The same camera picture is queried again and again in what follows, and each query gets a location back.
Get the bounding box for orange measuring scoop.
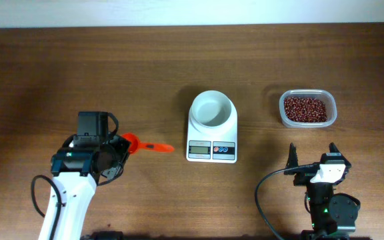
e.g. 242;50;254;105
122;133;175;155

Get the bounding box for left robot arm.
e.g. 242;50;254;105
31;111;131;239

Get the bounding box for clear plastic food container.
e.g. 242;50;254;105
279;89;337;128

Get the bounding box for left black cable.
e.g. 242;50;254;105
31;175;63;240

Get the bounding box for red adzuki beans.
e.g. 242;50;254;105
283;97;327;123

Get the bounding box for white round bowl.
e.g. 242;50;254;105
191;90;233;127

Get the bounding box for right black cable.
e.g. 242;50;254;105
254;164;319;240

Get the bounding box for white digital kitchen scale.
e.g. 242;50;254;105
186;102;238;163

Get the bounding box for black cable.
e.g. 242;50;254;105
254;164;319;240
31;175;63;240

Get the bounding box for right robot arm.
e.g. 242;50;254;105
286;143;361;240

